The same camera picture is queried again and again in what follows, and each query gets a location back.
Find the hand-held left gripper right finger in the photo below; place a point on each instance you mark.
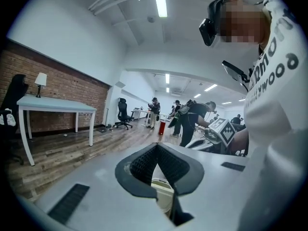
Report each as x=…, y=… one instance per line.
x=211, y=184

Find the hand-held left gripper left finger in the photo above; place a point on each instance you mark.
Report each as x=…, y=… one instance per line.
x=101, y=196

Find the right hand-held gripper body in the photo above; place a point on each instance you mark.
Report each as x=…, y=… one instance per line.
x=223, y=132

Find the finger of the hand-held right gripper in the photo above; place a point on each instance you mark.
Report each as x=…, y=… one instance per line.
x=199, y=144

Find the small cream trash bin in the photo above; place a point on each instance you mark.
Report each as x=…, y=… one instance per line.
x=163, y=196

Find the person's right forearm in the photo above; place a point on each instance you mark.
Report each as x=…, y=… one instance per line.
x=240, y=138

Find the red bin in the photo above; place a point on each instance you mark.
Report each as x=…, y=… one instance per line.
x=162, y=128

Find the person's white printed shirt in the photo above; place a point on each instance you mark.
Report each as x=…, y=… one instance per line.
x=269, y=105

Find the ceiling air conditioner unit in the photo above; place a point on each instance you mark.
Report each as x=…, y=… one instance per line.
x=178, y=92

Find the black neck-mounted phone holder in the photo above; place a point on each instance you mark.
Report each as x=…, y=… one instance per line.
x=232, y=70

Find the black floor mat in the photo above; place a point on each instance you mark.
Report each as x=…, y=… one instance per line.
x=102, y=130

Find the white desk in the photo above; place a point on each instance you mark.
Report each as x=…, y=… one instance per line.
x=138, y=111

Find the black mesh office chair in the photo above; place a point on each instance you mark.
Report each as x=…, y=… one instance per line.
x=122, y=112

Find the light blue table white legs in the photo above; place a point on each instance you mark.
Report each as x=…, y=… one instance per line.
x=55, y=105

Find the person's head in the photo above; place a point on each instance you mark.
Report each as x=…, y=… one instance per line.
x=240, y=23

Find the white black cloth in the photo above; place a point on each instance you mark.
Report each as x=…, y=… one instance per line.
x=8, y=118

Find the white shade table lamp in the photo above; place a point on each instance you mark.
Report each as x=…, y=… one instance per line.
x=41, y=78

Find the round smoke detector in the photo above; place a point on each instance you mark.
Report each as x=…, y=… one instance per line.
x=151, y=19

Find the black chair with draped cloth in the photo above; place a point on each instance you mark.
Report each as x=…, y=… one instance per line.
x=14, y=93

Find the black head-worn camera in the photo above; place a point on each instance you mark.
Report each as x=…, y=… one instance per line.
x=208, y=30

